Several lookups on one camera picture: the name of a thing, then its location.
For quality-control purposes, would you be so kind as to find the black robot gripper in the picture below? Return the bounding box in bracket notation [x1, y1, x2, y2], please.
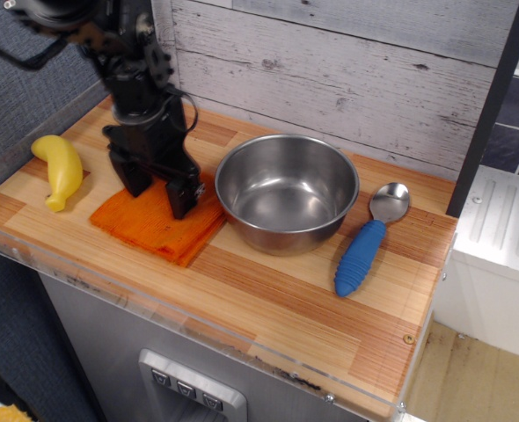
[103, 95, 205, 220]

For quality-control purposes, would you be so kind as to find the orange cloth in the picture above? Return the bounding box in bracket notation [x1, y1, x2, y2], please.
[90, 172, 225, 267]

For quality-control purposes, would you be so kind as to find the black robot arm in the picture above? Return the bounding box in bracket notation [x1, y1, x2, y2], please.
[0, 1, 204, 220]

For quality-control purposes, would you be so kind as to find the silver metal pot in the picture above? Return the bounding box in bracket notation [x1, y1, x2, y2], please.
[215, 134, 360, 256]

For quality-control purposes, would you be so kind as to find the yellow plastic banana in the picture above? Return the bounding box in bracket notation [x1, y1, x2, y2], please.
[31, 135, 84, 212]

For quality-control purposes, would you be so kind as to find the clear acrylic table edge guard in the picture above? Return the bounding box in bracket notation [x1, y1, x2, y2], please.
[0, 230, 407, 421]

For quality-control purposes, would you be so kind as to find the silver toy fridge cabinet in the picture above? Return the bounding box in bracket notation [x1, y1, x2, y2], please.
[40, 274, 360, 421]

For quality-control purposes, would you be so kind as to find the silver dispenser button panel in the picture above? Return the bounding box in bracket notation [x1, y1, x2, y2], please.
[138, 348, 248, 421]

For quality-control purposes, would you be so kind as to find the yellow object bottom left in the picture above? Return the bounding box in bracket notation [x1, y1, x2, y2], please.
[0, 405, 33, 422]

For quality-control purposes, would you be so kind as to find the white ridged appliance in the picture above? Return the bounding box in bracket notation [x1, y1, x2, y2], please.
[433, 166, 519, 355]

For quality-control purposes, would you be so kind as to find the blue handled metal spoon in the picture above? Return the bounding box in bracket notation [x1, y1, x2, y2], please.
[334, 182, 410, 297]

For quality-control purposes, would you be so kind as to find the black vertical post right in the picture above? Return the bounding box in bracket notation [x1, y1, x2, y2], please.
[446, 4, 519, 218]

